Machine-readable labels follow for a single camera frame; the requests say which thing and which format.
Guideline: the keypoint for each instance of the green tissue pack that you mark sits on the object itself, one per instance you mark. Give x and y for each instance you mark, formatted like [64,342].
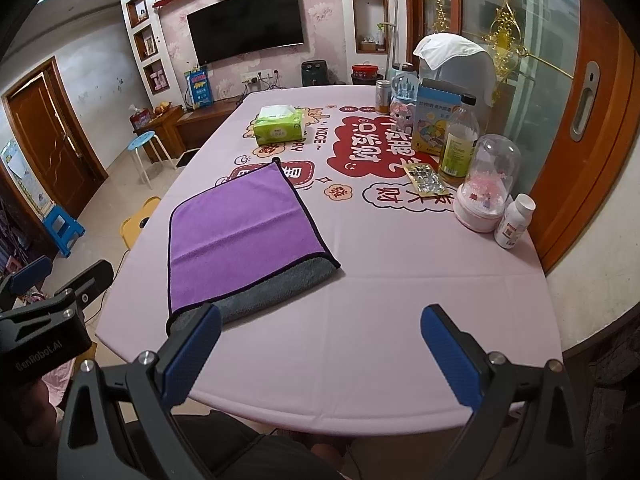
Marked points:
[278,124]

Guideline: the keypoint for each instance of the black wall television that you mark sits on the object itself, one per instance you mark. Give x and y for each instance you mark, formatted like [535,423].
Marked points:
[234,27]

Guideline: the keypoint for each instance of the light blue round stool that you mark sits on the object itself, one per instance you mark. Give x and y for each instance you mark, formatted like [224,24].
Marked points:
[149,139]

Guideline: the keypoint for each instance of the brown wooden door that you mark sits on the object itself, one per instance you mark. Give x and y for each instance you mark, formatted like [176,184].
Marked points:
[50,135]

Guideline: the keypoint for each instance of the blue children's book box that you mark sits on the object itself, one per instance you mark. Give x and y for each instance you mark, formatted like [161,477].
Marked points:
[435,102]

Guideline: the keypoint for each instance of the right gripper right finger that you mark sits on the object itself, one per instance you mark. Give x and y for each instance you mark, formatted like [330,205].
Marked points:
[548,443]

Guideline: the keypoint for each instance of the white wall shelf unit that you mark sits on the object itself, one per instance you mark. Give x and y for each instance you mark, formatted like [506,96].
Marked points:
[151,54]

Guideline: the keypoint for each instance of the purple and grey towel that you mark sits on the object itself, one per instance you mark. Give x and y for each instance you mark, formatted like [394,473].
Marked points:
[243,246]

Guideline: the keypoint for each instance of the metal drink can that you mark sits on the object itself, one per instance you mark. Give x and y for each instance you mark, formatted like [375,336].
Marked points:
[383,96]

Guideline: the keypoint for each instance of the blue plastic step stool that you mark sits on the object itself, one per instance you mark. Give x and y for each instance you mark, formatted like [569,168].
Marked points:
[62,228]

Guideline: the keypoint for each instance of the yellow bear chair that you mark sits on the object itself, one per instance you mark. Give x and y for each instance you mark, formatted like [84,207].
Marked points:
[131,228]

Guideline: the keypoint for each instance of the white pill bottle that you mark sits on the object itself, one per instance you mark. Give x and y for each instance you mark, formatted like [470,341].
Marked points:
[515,221]

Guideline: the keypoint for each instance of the glass dome pink ornament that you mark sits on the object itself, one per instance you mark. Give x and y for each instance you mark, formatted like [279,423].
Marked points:
[482,197]

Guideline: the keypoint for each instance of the yellow liquid glass bottle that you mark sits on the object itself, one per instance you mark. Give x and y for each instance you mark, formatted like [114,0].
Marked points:
[461,134]

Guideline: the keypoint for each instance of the blue poster box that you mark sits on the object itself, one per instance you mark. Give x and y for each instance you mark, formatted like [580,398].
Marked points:
[198,91]

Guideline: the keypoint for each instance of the orange sliding door frame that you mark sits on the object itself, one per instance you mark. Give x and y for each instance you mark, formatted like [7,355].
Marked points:
[594,138]

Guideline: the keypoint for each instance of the low wooden tv cabinet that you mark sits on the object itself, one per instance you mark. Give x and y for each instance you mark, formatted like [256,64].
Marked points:
[181,131]

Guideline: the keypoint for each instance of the red pot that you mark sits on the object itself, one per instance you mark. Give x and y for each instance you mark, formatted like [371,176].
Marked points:
[365,75]

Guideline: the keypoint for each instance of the black air fryer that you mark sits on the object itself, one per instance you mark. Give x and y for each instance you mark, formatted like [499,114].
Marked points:
[314,73]

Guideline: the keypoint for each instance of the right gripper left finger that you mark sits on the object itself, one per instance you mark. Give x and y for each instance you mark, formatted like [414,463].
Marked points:
[118,422]

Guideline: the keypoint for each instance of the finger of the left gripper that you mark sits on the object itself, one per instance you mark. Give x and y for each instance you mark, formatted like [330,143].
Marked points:
[90,284]
[18,283]

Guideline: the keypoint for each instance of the white appliance with cloth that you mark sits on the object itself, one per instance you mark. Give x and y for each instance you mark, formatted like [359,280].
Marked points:
[459,61]

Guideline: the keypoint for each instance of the foil blister pack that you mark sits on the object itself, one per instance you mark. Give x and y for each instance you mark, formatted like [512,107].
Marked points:
[425,180]

